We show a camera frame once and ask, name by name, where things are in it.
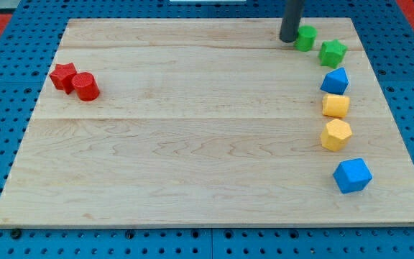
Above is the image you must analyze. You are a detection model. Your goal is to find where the wooden board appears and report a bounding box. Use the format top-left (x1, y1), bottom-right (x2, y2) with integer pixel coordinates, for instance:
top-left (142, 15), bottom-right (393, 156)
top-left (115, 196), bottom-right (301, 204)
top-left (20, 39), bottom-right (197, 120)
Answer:
top-left (0, 18), bottom-right (414, 229)

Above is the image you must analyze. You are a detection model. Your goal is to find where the red cylinder block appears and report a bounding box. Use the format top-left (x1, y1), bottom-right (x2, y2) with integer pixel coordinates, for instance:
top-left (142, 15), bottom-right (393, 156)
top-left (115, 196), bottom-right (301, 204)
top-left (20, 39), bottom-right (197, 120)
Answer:
top-left (72, 72), bottom-right (100, 101)

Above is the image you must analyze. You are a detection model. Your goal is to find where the yellow hexagon block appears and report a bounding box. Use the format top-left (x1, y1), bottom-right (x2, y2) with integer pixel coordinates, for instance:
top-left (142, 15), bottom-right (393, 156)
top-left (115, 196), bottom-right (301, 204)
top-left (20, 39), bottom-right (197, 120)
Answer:
top-left (320, 119), bottom-right (353, 152)

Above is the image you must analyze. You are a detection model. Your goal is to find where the yellow square block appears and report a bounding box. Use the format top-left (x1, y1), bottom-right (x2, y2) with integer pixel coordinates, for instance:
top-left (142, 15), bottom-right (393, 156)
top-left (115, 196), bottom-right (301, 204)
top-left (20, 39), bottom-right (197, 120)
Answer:
top-left (322, 94), bottom-right (350, 118)

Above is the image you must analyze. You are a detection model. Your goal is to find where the green cylinder block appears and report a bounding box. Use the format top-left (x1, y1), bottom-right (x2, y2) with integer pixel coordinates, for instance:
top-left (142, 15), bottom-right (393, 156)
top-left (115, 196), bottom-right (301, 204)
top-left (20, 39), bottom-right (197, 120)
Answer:
top-left (294, 25), bottom-right (318, 52)

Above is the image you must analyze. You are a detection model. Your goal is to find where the blue pentagon block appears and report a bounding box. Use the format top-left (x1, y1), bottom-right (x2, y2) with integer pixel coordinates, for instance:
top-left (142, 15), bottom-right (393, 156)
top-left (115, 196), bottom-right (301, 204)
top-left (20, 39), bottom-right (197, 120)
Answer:
top-left (320, 68), bottom-right (349, 95)

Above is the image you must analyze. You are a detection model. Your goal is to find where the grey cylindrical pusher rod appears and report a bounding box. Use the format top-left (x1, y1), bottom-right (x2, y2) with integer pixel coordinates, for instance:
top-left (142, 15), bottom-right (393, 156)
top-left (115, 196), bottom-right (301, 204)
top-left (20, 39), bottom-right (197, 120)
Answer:
top-left (279, 0), bottom-right (305, 43)

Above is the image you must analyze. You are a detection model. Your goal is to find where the green star block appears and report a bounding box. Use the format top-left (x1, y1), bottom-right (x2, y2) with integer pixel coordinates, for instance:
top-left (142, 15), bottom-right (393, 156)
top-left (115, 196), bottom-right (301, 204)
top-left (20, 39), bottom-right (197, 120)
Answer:
top-left (318, 39), bottom-right (348, 68)

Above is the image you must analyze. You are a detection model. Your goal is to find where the blue cube block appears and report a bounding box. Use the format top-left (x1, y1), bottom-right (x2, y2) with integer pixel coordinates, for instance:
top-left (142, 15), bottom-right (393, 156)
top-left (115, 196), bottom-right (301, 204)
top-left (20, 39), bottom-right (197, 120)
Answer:
top-left (333, 158), bottom-right (373, 194)

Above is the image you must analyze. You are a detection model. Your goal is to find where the red star block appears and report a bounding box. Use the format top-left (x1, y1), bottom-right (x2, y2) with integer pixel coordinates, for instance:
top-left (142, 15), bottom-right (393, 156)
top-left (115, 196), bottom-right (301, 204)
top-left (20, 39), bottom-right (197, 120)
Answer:
top-left (49, 63), bottom-right (77, 94)

